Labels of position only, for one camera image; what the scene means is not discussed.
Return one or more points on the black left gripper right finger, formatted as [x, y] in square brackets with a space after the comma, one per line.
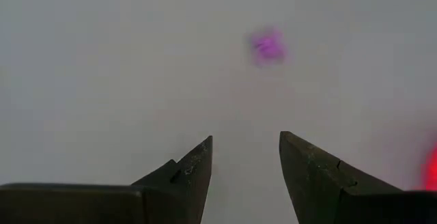
[327, 196]

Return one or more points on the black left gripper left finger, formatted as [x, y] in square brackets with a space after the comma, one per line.
[164, 200]

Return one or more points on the small purple plastic decoration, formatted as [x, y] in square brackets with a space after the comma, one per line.
[268, 46]

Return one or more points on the translucent pink plastic bowl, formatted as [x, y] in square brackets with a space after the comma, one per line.
[432, 172]

